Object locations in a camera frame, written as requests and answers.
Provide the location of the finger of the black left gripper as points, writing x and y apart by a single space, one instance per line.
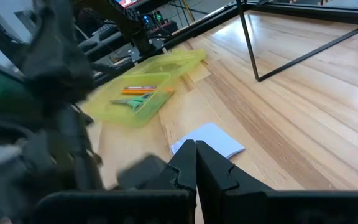
141 171

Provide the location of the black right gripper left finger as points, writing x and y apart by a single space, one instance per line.
185 174

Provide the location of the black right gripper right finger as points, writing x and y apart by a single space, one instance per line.
213 180

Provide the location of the white lavender notepad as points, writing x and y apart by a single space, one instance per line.
213 138

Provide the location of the yellow-green translucent plastic box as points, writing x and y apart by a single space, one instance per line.
120 112

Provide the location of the orange pencil pink eraser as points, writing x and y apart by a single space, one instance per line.
137 91

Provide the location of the purple silver pen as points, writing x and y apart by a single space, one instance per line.
140 87

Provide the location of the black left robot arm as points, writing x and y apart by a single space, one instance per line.
54 56

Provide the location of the yellow-green plastic lid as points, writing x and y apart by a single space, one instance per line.
172 62

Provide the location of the black keyboard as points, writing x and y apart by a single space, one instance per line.
107 31

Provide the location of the black red device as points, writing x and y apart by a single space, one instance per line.
165 27

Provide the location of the black box with LEDs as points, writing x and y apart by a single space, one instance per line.
152 20

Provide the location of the lit computer monitor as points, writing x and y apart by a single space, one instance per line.
126 2

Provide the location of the black metal frame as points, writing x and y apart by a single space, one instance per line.
246 40

